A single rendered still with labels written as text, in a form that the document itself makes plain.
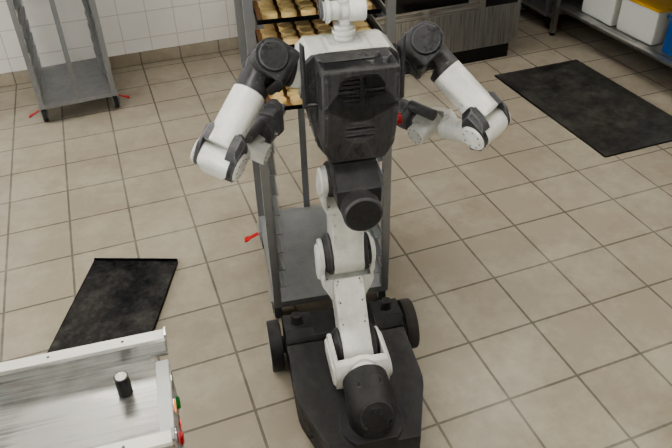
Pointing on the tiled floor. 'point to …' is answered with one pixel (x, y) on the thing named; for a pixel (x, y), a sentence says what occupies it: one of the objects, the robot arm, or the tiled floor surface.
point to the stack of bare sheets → (116, 301)
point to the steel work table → (600, 21)
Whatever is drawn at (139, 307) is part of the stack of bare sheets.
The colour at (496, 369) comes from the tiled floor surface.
